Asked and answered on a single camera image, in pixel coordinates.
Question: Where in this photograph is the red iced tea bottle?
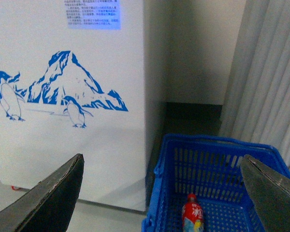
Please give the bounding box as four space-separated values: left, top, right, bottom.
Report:
181 193 204 232

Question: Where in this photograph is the white blue chest freezer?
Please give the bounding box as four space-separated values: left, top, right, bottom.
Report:
0 0 171 211

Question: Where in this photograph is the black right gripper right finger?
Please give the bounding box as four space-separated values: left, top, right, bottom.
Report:
240 155 290 232

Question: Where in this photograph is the blue plastic shopping basket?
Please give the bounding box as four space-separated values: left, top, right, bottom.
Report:
142 134 290 232

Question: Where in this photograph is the grey instruction sticker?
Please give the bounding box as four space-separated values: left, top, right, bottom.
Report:
64 0 121 30

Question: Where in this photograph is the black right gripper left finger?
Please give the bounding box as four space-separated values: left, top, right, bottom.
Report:
0 154 84 232

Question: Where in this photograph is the white vertical blinds curtain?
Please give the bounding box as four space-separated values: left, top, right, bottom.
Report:
219 0 290 171

